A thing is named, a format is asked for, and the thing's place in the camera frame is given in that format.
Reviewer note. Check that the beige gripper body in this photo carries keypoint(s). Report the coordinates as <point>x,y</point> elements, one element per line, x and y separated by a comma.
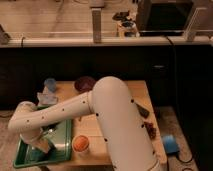
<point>44,144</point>

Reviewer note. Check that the teal sponge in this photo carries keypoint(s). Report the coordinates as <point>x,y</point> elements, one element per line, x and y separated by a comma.
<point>36,155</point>

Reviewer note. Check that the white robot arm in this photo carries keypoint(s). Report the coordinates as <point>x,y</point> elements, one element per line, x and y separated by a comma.
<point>123,129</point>

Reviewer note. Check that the green plastic tray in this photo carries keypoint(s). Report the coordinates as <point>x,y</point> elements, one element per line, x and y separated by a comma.
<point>60,138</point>

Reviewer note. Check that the blue plastic cup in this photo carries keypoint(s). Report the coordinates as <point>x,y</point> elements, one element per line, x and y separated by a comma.
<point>50,83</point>

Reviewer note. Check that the dark purple bowl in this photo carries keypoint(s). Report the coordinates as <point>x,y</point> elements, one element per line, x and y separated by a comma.
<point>84,83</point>

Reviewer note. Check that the dark red brown object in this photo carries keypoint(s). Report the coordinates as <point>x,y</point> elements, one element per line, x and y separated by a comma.
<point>151,130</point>

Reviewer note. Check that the blue cylinder on floor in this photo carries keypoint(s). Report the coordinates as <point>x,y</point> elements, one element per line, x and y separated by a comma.
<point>170,144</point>

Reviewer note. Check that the clutter of small items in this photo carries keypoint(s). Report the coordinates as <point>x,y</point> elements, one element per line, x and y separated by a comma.
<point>126,25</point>

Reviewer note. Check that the black monitor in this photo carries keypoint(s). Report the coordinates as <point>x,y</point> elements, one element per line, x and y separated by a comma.
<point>162,17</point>

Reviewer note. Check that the metal post on counter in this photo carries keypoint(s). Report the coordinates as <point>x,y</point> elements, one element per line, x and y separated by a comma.
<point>96,23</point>

